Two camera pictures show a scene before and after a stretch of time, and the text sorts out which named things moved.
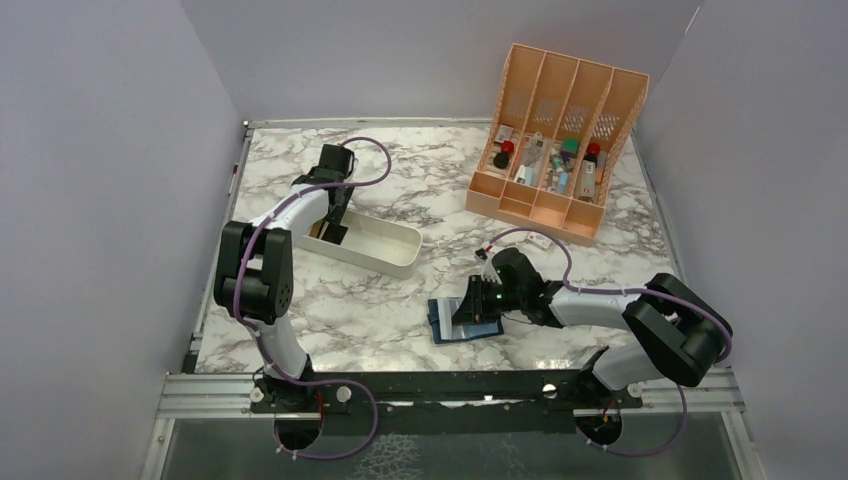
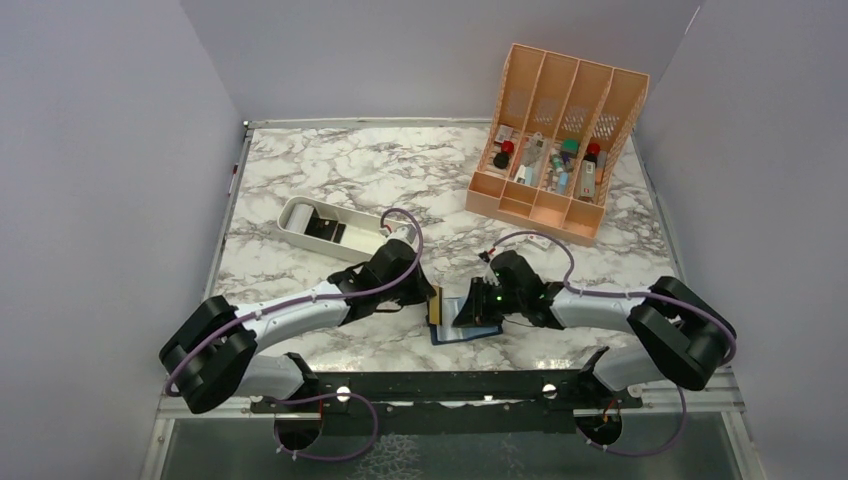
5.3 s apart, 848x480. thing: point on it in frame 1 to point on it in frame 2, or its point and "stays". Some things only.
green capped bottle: (569, 148) stays
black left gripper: (335, 214) to (422, 289)
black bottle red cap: (501, 159) stays
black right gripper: (471, 308) stays
